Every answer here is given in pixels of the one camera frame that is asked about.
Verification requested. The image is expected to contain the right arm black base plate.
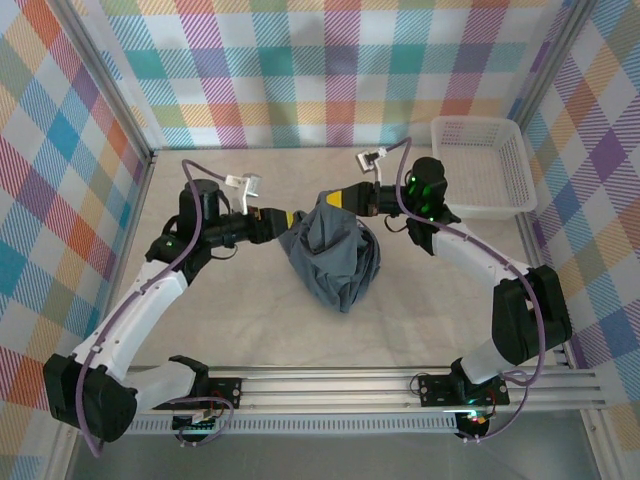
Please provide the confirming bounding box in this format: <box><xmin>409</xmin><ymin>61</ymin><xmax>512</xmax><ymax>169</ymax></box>
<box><xmin>417</xmin><ymin>372</ymin><xmax>511</xmax><ymax>407</ymax></box>

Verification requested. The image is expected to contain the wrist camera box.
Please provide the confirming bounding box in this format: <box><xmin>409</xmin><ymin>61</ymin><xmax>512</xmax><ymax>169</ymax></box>
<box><xmin>355</xmin><ymin>148</ymin><xmax>390</xmax><ymax>175</ymax></box>
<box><xmin>225</xmin><ymin>172</ymin><xmax>262</xmax><ymax>214</ymax></box>

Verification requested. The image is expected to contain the right circuit board with lights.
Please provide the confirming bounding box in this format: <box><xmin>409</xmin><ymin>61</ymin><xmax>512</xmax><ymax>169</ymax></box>
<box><xmin>455</xmin><ymin>409</ymin><xmax>494</xmax><ymax>432</ymax></box>

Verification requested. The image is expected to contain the left aluminium corner post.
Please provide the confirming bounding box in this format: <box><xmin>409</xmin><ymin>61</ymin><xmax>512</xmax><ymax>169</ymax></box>
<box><xmin>59</xmin><ymin>0</ymin><xmax>157</xmax><ymax>169</ymax></box>

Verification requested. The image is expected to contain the aluminium frame leg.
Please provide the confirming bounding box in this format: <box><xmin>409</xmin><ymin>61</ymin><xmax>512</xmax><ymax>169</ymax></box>
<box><xmin>579</xmin><ymin>407</ymin><xmax>617</xmax><ymax>480</ymax></box>
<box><xmin>45</xmin><ymin>437</ymin><xmax>84</xmax><ymax>480</ymax></box>

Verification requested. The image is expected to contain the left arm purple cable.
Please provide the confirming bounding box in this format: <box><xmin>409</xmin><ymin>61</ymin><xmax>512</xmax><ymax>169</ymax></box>
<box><xmin>74</xmin><ymin>158</ymin><xmax>236</xmax><ymax>459</ymax></box>

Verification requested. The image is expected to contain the grey slotted cable duct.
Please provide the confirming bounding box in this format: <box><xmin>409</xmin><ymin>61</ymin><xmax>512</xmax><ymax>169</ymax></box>
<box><xmin>127</xmin><ymin>412</ymin><xmax>459</xmax><ymax>435</ymax></box>

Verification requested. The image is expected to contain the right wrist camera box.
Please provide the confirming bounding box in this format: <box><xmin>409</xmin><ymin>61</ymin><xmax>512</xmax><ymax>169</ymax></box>
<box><xmin>355</xmin><ymin>148</ymin><xmax>390</xmax><ymax>175</ymax></box>

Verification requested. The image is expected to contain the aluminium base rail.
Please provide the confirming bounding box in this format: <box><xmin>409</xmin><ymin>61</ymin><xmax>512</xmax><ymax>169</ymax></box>
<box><xmin>124</xmin><ymin>364</ymin><xmax>609</xmax><ymax>414</ymax></box>

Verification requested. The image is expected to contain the grey t-shirt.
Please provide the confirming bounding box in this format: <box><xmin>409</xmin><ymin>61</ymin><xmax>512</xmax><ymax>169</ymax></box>
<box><xmin>277</xmin><ymin>192</ymin><xmax>384</xmax><ymax>315</ymax></box>

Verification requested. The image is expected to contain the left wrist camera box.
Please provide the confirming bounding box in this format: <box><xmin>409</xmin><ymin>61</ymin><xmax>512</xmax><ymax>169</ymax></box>
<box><xmin>225</xmin><ymin>172</ymin><xmax>262</xmax><ymax>214</ymax></box>

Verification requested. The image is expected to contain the white plastic mesh basket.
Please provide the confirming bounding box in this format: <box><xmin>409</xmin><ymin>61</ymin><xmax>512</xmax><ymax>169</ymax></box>
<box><xmin>430</xmin><ymin>115</ymin><xmax>539</xmax><ymax>221</ymax></box>

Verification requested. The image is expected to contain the aluminium corner post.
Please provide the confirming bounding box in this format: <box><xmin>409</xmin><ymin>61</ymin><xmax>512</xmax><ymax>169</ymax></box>
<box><xmin>508</xmin><ymin>0</ymin><xmax>597</xmax><ymax>129</ymax></box>
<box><xmin>59</xmin><ymin>0</ymin><xmax>157</xmax><ymax>169</ymax></box>

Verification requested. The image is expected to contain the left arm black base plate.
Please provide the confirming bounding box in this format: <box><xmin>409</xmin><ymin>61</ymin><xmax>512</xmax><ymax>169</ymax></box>
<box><xmin>194</xmin><ymin>377</ymin><xmax>243</xmax><ymax>411</ymax></box>

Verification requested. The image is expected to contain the right aluminium corner post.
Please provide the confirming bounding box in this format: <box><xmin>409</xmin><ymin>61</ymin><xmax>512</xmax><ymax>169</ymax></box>
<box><xmin>508</xmin><ymin>0</ymin><xmax>597</xmax><ymax>129</ymax></box>

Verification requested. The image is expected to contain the left green circuit board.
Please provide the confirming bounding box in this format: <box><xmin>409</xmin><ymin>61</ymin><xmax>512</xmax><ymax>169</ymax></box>
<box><xmin>172</xmin><ymin>410</ymin><xmax>221</xmax><ymax>434</ymax></box>

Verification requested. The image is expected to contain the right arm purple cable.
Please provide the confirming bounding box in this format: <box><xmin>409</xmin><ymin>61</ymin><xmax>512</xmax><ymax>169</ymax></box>
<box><xmin>379</xmin><ymin>138</ymin><xmax>547</xmax><ymax>445</ymax></box>

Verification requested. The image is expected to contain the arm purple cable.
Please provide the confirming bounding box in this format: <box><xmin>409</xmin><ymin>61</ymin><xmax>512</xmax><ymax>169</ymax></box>
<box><xmin>74</xmin><ymin>158</ymin><xmax>236</xmax><ymax>459</ymax></box>
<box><xmin>379</xmin><ymin>138</ymin><xmax>547</xmax><ymax>445</ymax></box>

